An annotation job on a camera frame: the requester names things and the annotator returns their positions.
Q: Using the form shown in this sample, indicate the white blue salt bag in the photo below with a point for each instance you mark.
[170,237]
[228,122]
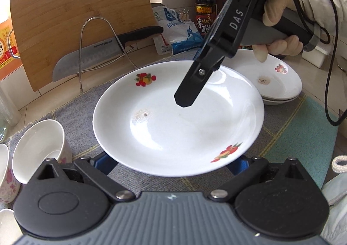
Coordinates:
[179,36]

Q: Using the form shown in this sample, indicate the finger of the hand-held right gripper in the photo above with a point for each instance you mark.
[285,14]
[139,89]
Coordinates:
[193,85]

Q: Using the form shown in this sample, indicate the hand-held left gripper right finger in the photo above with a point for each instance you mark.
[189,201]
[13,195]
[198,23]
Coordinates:
[242,165]

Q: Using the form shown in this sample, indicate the white pink-flower bowl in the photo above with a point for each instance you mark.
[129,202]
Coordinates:
[8,177]
[38,152]
[8,226]

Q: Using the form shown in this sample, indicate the binder clips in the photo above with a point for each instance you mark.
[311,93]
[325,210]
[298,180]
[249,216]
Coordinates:
[183,15]

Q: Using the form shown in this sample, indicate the person's right hand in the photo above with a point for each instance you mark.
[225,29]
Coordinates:
[276,3]

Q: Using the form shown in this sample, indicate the dark vinegar bottle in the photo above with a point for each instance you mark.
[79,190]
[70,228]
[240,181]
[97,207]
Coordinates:
[206,14]

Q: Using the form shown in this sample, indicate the grey green checked cloth mat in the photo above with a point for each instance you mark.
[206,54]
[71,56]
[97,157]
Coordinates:
[292,136]

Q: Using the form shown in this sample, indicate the orange cooking wine bottle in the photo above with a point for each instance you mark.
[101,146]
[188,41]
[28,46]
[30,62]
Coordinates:
[6,52]

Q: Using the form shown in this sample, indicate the white fruit-print plate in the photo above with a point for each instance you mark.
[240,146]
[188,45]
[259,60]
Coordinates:
[279,101]
[176,125]
[273,79]

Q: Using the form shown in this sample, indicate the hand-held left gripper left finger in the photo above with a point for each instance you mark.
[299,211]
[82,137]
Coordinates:
[104,162]

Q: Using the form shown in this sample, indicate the person's white jacket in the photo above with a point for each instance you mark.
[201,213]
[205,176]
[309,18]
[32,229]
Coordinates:
[337,201]

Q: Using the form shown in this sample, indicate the white plastic container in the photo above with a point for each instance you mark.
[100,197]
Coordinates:
[315,56]

